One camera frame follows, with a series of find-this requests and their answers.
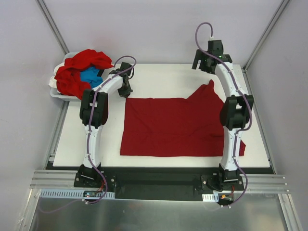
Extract dark red t shirt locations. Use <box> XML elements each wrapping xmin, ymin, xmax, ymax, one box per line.
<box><xmin>119</xmin><ymin>79</ymin><xmax>247</xmax><ymax>158</ymax></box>

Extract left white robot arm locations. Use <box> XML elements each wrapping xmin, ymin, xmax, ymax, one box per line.
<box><xmin>78</xmin><ymin>62</ymin><xmax>134</xmax><ymax>187</ymax></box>

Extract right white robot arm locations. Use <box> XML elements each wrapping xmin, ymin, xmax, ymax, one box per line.
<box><xmin>192</xmin><ymin>40</ymin><xmax>254</xmax><ymax>190</ymax></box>

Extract grey laundry basket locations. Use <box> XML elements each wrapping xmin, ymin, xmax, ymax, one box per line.
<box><xmin>50</xmin><ymin>51</ymin><xmax>97</xmax><ymax>102</ymax></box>

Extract blue t shirt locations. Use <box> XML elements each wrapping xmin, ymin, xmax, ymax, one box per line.
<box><xmin>80</xmin><ymin>66</ymin><xmax>104</xmax><ymax>89</ymax></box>

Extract bright red t shirt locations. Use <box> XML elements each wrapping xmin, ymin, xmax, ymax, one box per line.
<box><xmin>55</xmin><ymin>49</ymin><xmax>113</xmax><ymax>99</ymax></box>

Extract white t shirt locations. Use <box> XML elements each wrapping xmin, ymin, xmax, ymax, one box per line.
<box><xmin>49</xmin><ymin>62</ymin><xmax>64</xmax><ymax>89</ymax></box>

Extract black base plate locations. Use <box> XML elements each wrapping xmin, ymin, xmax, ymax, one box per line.
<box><xmin>74</xmin><ymin>167</ymin><xmax>244</xmax><ymax>201</ymax></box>

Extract aluminium rail frame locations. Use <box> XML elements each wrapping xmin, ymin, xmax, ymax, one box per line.
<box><xmin>29</xmin><ymin>170</ymin><xmax>291</xmax><ymax>194</ymax></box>

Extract left grey cable duct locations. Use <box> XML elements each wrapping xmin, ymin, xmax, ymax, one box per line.
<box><xmin>40</xmin><ymin>189</ymin><xmax>116</xmax><ymax>200</ymax></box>

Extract grey cable duct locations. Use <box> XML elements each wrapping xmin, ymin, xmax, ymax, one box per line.
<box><xmin>202</xmin><ymin>193</ymin><xmax>219</xmax><ymax>203</ymax></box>
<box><xmin>40</xmin><ymin>189</ymin><xmax>116</xmax><ymax>200</ymax></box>

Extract right grey cable duct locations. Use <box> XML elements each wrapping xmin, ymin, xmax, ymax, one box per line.
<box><xmin>202</xmin><ymin>193</ymin><xmax>219</xmax><ymax>203</ymax></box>

